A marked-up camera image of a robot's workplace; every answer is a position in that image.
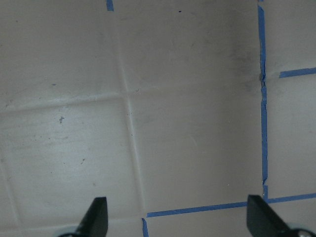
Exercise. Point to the brown paper table cover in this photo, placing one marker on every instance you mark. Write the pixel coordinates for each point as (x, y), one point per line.
(174, 110)

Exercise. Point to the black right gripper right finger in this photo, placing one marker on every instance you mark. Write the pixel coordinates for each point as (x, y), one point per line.
(262, 221)

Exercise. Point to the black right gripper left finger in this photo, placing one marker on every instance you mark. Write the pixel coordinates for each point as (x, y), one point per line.
(95, 221)

